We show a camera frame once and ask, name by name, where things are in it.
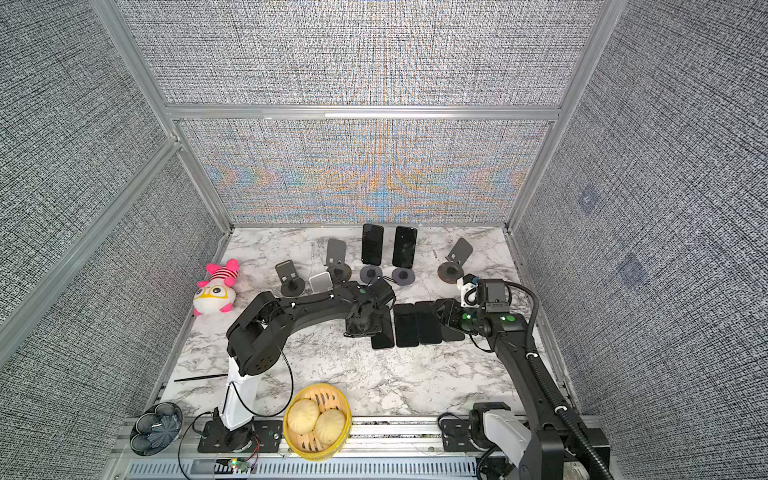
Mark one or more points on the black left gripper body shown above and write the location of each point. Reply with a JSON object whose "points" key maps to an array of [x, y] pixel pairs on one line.
{"points": [[371, 327]]}

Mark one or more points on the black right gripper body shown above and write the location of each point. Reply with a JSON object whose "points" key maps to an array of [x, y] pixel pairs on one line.
{"points": [[454, 312]]}

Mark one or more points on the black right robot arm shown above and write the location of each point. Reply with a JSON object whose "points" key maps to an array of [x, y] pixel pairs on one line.
{"points": [[505, 313]]}

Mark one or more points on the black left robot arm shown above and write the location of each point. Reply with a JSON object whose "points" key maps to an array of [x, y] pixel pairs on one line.
{"points": [[255, 340]]}

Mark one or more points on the brown right phone stand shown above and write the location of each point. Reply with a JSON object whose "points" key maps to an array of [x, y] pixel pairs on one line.
{"points": [[451, 270]]}

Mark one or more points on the purple round phone stand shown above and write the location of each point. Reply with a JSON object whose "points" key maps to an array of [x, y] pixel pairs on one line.
{"points": [[369, 274]]}

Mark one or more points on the brown round phone stand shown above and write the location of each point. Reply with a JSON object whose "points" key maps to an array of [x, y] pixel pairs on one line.
{"points": [[337, 268]]}

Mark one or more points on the white folding phone stand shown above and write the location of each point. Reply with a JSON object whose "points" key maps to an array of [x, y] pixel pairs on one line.
{"points": [[321, 282]]}

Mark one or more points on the black round phone stand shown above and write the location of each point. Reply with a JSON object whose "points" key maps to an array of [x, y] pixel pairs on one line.
{"points": [[292, 285]]}

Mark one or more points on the right steamed bun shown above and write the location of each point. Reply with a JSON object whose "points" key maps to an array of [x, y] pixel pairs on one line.
{"points": [[329, 427]]}

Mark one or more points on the steamed bun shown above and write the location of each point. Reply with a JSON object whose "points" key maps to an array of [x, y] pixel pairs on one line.
{"points": [[329, 427], [302, 416]]}

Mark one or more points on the yellow bamboo steamer basket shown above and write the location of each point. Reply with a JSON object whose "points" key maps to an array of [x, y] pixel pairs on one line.
{"points": [[327, 397]]}

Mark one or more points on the left steamed bun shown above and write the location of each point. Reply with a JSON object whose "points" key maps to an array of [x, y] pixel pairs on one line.
{"points": [[302, 416]]}

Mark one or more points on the pink white plush toy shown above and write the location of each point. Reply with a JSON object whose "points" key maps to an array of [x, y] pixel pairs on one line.
{"points": [[217, 293]]}

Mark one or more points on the black spoon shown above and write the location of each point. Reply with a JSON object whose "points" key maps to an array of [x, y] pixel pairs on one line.
{"points": [[200, 378]]}

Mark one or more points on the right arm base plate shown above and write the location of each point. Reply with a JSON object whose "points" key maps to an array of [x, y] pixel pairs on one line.
{"points": [[456, 435]]}

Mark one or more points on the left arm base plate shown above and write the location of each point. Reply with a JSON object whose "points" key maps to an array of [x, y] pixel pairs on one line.
{"points": [[261, 435]]}

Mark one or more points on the aluminium front rail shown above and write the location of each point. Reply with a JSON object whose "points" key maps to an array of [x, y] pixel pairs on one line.
{"points": [[378, 447]]}

